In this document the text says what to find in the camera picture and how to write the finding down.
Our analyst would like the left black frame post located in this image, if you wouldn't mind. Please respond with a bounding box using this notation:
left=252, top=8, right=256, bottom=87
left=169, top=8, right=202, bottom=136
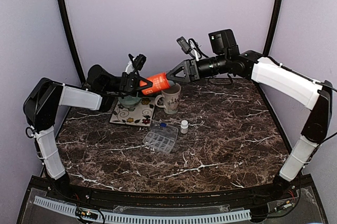
left=57, top=0, right=86, bottom=84

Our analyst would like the small white pill bottle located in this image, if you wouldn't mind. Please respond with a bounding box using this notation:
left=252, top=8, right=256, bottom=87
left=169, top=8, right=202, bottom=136
left=180, top=120, right=189, bottom=134

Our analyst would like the black front rail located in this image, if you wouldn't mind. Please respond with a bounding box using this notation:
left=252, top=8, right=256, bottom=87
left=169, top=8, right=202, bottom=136
left=44, top=181, right=299, bottom=209

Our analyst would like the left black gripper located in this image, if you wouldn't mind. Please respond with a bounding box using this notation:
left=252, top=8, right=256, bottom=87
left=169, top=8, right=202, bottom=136
left=104, top=72, right=158, bottom=97

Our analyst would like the clear plastic pill organizer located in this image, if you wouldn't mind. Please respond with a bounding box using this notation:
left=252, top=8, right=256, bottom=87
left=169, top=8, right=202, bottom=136
left=143, top=120, right=178, bottom=154

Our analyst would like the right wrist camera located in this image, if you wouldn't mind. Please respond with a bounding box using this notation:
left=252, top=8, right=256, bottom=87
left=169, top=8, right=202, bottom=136
left=176, top=36, right=201, bottom=61

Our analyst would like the floral rectangular ceramic plate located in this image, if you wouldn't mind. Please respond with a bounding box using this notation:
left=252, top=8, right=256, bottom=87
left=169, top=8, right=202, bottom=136
left=110, top=97, right=155, bottom=127

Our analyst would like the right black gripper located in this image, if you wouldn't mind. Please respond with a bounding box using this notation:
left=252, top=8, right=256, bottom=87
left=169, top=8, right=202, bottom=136
left=166, top=53, right=229, bottom=83

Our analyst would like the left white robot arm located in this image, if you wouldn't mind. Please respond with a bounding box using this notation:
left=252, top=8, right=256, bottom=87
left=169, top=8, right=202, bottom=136
left=23, top=65, right=153, bottom=180

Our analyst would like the right black frame post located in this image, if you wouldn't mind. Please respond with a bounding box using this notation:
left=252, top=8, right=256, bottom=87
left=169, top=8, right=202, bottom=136
left=263, top=0, right=282, bottom=56

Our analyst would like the cream ceramic mug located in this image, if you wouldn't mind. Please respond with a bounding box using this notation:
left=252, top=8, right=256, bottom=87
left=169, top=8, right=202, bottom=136
left=155, top=84, right=181, bottom=115

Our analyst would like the black frame post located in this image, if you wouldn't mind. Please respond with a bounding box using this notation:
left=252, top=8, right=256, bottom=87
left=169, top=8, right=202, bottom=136
left=57, top=0, right=86, bottom=84
left=263, top=0, right=282, bottom=56

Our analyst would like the light green ceramic bowl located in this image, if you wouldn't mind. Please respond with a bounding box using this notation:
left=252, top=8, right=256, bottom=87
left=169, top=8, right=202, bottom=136
left=118, top=96, right=141, bottom=110

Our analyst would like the orange pill bottle grey cap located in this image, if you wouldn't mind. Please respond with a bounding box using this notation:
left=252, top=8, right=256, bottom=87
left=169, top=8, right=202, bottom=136
left=142, top=73, right=175, bottom=95

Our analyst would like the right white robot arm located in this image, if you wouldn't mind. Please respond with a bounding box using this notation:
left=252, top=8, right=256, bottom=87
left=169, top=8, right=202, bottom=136
left=166, top=29, right=334, bottom=200

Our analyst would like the white slotted cable duct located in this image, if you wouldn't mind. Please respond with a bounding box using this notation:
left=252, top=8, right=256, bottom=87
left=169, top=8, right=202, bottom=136
left=33, top=196, right=251, bottom=224

